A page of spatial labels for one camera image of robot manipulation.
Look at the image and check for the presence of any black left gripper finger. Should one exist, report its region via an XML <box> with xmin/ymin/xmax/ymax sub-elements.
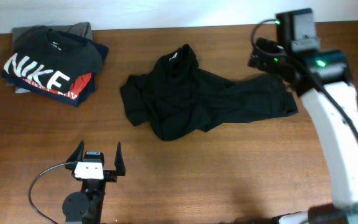
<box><xmin>114</xmin><ymin>142</ymin><xmax>126</xmax><ymax>176</ymax></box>
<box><xmin>66</xmin><ymin>141</ymin><xmax>85</xmax><ymax>162</ymax></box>

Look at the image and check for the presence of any black t-shirt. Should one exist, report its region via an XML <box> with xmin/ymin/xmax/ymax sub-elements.
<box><xmin>120</xmin><ymin>44</ymin><xmax>298</xmax><ymax>141</ymax></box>

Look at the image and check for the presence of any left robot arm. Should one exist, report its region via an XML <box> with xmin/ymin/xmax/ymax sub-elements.
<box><xmin>62</xmin><ymin>141</ymin><xmax>126</xmax><ymax>224</ymax></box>

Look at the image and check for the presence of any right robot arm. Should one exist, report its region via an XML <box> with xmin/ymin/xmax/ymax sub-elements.
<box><xmin>249</xmin><ymin>37</ymin><xmax>358</xmax><ymax>223</ymax></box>

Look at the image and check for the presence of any navy folded shirt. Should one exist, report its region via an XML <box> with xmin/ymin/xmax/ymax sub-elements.
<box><xmin>1</xmin><ymin>27</ymin><xmax>109</xmax><ymax>106</ymax></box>

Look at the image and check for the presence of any red folded shirt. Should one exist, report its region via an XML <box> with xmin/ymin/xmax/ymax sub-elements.
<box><xmin>23</xmin><ymin>73</ymin><xmax>93</xmax><ymax>100</ymax></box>

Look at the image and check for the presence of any black Nike folded shirt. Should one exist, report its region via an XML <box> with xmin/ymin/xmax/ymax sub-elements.
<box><xmin>2</xmin><ymin>26</ymin><xmax>104</xmax><ymax>94</ymax></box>

